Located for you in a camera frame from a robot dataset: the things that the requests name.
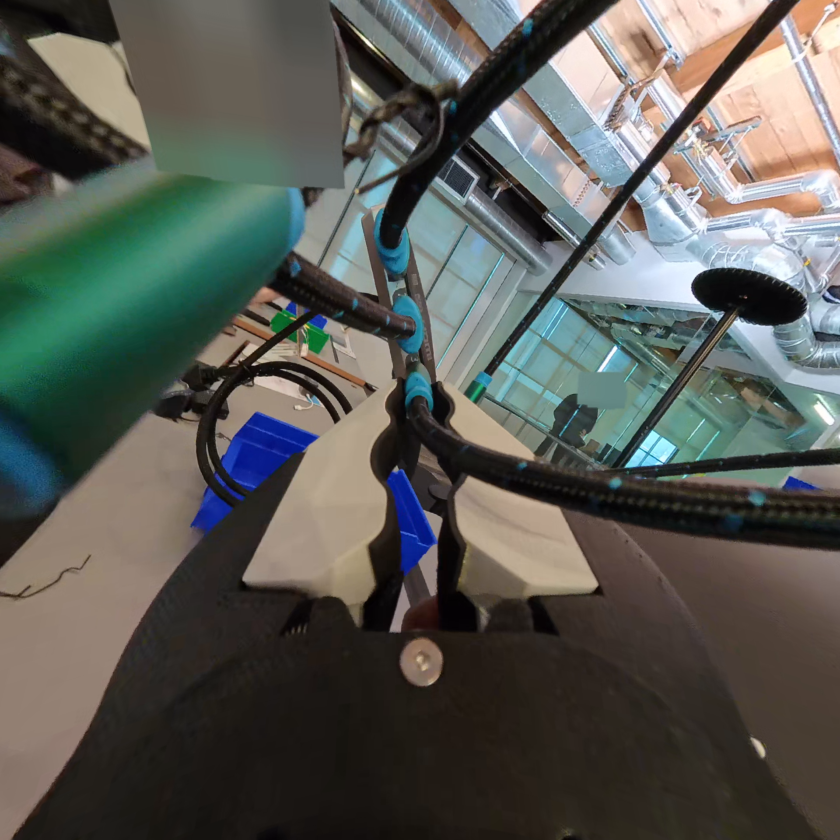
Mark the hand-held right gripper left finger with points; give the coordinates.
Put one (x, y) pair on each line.
(322, 525)

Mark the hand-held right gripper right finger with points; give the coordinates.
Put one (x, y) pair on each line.
(519, 532)

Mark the blue divided plastic bin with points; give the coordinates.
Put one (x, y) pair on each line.
(256, 453)

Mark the green plastic bin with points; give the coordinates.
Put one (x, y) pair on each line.
(299, 328)

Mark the black board with wooden edge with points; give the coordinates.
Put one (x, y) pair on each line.
(735, 656)

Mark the black stand pole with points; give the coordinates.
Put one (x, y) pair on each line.
(630, 197)
(748, 295)

